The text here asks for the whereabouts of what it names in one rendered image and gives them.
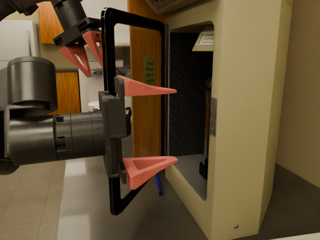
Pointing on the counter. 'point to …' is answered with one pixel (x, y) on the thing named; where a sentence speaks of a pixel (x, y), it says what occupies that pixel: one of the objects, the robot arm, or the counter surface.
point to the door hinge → (166, 87)
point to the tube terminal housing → (238, 111)
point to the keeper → (213, 116)
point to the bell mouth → (205, 39)
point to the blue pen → (158, 184)
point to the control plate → (161, 3)
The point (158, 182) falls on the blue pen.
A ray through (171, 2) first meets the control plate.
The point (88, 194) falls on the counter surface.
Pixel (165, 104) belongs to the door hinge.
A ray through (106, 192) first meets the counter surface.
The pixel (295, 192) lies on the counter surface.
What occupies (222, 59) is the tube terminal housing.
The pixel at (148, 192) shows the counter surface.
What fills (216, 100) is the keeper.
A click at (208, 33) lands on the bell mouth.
